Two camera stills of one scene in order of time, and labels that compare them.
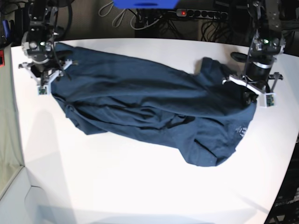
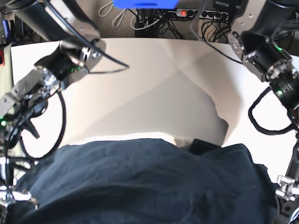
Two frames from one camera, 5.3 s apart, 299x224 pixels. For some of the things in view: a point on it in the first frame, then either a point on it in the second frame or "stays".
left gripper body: x=43 y=73 to x=9 y=192
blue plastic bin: x=145 y=4 stays
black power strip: x=203 y=14 stays
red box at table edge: x=2 y=62 stays
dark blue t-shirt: x=204 y=116 to x=152 y=181
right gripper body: x=258 y=78 to x=288 y=194
